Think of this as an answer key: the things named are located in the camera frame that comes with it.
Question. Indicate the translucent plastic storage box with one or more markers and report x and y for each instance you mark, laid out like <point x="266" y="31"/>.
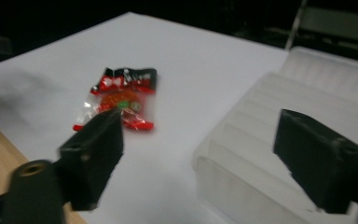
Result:
<point x="261" y="140"/>

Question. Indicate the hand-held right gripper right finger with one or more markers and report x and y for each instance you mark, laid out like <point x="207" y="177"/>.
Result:
<point x="320" y="165"/>

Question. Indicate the metal stand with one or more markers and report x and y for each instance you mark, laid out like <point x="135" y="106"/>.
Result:
<point x="295" y="25"/>

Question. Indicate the red snack packet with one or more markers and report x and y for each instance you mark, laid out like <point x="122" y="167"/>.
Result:
<point x="127" y="93"/>

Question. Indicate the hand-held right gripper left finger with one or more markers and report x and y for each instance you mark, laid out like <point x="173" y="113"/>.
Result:
<point x="90" y="161"/>

